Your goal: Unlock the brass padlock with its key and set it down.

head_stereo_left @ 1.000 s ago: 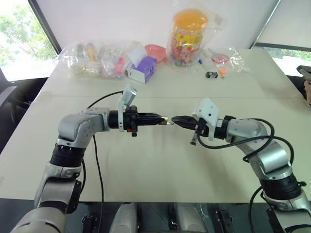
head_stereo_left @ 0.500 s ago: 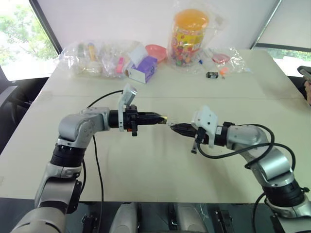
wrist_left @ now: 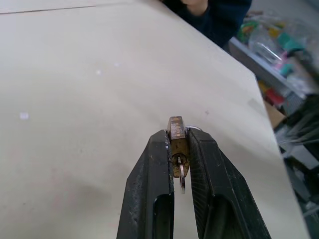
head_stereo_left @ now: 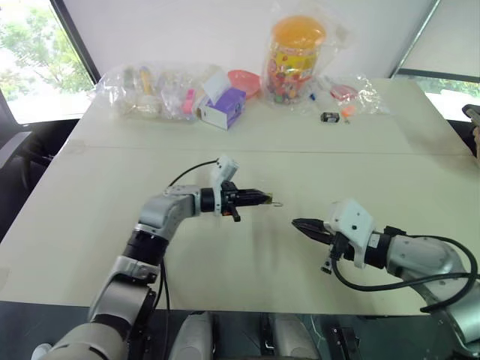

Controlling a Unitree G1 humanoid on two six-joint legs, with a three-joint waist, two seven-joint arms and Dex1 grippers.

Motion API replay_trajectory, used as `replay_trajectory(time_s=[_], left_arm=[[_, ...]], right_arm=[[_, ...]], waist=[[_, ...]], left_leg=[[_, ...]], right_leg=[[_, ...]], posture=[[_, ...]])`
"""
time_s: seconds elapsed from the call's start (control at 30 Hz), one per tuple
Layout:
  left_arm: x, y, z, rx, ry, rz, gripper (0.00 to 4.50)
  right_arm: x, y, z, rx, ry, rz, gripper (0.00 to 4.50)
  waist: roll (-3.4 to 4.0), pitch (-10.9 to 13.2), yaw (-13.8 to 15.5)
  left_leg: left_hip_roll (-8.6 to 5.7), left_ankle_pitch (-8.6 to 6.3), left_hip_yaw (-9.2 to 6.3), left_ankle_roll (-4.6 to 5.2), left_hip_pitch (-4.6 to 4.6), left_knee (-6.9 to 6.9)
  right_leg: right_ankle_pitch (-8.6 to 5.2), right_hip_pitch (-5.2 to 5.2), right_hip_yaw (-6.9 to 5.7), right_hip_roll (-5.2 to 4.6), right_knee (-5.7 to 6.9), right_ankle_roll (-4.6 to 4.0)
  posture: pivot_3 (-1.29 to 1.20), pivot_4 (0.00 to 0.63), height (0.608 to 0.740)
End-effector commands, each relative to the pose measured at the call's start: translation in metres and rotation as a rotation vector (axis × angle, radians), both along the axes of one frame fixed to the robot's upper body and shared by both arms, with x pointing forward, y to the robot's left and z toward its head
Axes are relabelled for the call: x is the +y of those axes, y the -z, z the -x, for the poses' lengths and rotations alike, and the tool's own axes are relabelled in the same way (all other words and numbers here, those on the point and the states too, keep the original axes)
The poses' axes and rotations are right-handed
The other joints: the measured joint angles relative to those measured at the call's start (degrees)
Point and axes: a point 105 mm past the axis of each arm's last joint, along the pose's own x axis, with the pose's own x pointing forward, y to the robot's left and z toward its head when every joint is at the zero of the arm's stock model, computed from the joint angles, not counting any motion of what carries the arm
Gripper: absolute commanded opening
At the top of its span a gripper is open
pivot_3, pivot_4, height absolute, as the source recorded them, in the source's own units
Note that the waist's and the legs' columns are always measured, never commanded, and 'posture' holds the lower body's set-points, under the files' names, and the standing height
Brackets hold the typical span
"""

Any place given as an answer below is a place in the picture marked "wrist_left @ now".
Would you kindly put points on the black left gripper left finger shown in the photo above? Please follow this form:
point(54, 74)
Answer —
point(147, 184)

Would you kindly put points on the person in dark clothing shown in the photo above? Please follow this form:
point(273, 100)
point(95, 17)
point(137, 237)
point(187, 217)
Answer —
point(216, 17)

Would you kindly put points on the brass padlock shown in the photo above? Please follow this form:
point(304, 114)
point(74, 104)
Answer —
point(178, 139)

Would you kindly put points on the silver key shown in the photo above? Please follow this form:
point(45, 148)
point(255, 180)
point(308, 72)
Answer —
point(182, 176)

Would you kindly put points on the grey shelf with colourful clutter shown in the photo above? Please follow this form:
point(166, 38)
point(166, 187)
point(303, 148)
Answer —
point(286, 74)

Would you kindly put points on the clear plastic bag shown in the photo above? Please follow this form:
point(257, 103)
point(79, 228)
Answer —
point(269, 44)

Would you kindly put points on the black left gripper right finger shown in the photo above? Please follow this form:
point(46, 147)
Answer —
point(224, 189)

